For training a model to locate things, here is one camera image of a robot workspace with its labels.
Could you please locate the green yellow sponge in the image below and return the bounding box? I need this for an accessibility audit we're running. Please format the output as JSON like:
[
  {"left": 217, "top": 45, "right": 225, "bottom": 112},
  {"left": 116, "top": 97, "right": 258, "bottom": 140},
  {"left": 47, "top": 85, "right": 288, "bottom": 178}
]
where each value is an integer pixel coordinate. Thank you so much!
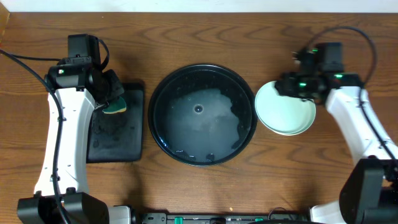
[{"left": 102, "top": 96, "right": 127, "bottom": 114}]

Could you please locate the light green plate bottom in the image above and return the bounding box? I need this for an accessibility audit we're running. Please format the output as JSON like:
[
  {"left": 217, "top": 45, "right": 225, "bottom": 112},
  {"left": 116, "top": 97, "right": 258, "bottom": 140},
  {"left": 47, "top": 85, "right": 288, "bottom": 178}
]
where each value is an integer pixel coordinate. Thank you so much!
[{"left": 256, "top": 103, "right": 317, "bottom": 136}]

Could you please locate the light green plate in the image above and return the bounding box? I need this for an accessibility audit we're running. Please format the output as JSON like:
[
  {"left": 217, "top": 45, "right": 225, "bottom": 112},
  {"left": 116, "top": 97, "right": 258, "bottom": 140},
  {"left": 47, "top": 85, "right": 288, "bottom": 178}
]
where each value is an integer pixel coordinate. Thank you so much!
[
  {"left": 256, "top": 103, "right": 317, "bottom": 136},
  {"left": 255, "top": 81, "right": 316, "bottom": 136}
]

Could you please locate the light green plate top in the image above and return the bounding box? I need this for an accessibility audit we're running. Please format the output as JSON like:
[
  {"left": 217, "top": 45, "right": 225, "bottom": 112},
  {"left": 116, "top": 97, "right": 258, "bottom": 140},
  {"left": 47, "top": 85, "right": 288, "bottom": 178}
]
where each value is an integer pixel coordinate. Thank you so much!
[{"left": 255, "top": 81, "right": 316, "bottom": 136}]

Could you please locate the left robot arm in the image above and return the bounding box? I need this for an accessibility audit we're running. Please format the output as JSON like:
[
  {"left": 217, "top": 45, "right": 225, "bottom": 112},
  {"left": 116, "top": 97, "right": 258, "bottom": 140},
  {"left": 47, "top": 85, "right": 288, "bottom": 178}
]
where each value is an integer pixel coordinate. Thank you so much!
[{"left": 17, "top": 34, "right": 133, "bottom": 223}]

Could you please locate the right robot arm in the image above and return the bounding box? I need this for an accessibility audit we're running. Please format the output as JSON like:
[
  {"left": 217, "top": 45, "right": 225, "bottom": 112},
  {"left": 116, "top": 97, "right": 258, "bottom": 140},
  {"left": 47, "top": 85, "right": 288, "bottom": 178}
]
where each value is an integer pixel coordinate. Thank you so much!
[{"left": 275, "top": 42, "right": 397, "bottom": 223}]

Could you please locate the rectangular black tray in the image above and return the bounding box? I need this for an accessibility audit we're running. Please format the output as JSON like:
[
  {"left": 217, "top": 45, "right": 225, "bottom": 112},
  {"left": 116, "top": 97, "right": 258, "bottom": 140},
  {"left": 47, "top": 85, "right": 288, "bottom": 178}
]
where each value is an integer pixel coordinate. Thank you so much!
[{"left": 86, "top": 83, "right": 144, "bottom": 164}]

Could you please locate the round black tray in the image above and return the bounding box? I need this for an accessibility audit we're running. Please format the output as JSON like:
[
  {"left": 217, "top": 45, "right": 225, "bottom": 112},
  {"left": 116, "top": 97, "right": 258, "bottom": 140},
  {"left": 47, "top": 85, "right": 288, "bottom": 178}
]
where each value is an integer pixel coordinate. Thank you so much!
[{"left": 148, "top": 63, "right": 257, "bottom": 166}]

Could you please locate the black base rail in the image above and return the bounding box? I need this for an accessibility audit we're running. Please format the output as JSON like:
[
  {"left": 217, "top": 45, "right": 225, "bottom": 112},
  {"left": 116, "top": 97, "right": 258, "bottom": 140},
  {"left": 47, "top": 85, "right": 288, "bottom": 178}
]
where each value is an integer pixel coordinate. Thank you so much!
[{"left": 136, "top": 213, "right": 310, "bottom": 224}]

